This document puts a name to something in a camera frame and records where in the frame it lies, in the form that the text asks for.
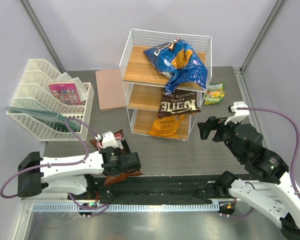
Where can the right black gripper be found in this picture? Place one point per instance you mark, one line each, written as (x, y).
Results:
(212, 123)

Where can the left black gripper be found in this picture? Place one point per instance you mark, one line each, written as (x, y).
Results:
(125, 147)

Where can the brown Chuba cassava chips bag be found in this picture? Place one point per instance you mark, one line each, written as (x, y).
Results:
(111, 170)

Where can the brown Kettle sea salt bag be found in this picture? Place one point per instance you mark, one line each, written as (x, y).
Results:
(180, 102)

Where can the green yellow snack bag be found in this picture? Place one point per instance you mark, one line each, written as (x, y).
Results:
(215, 94)

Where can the orange honey dijon chips bag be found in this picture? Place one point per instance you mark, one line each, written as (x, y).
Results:
(166, 127)

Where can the white wire shelf rack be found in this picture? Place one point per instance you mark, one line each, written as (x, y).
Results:
(202, 44)

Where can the blue Doritos chips bag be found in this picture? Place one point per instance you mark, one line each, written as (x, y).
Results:
(178, 61)

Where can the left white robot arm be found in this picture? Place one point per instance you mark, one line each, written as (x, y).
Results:
(74, 174)

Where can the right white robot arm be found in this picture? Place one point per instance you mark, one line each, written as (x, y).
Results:
(267, 186)

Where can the top wooden shelf board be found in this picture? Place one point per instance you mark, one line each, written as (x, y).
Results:
(139, 70)

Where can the black base mat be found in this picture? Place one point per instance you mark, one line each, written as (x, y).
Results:
(156, 190)

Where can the pink flat board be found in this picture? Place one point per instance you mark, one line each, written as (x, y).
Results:
(110, 89)

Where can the green translucent folder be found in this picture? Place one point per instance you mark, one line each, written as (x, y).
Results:
(40, 116)

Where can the pink sticker booklet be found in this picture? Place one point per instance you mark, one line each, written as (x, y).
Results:
(66, 93)

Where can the white plastic file organizer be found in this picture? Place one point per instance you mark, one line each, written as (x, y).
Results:
(33, 93)

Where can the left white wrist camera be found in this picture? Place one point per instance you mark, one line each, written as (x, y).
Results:
(107, 139)

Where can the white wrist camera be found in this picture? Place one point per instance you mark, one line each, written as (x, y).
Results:
(107, 139)
(239, 112)

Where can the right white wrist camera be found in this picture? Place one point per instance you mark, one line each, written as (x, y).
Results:
(239, 112)

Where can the white slotted cable duct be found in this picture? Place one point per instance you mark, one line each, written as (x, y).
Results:
(123, 208)

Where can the right aluminium frame post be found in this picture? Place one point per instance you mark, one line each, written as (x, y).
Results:
(273, 14)

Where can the aluminium frame post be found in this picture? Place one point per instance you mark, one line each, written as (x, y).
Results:
(42, 34)
(273, 14)

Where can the left aluminium frame post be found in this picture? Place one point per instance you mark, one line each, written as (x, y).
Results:
(42, 34)

